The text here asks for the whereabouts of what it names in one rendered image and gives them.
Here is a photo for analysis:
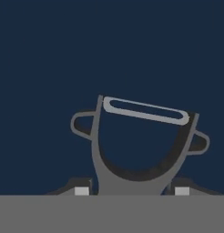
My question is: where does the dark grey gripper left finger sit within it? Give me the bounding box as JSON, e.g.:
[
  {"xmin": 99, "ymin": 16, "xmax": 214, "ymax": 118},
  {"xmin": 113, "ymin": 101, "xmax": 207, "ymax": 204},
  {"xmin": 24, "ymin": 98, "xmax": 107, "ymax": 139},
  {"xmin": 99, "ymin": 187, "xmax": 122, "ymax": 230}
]
[{"xmin": 46, "ymin": 177, "xmax": 99, "ymax": 197}]

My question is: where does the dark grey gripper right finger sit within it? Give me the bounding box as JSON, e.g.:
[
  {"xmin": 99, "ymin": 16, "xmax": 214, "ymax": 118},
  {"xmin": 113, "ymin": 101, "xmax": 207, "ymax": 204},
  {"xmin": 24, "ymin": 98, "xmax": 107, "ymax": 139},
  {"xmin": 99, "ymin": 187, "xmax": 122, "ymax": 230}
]
[{"xmin": 161, "ymin": 177, "xmax": 223, "ymax": 197}]

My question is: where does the grey vegetable peeler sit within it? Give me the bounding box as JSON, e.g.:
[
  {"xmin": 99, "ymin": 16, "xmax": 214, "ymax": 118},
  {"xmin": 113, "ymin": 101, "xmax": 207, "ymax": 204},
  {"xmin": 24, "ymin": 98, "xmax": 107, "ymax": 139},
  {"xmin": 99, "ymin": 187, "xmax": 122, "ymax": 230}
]
[{"xmin": 70, "ymin": 94, "xmax": 211, "ymax": 197}]

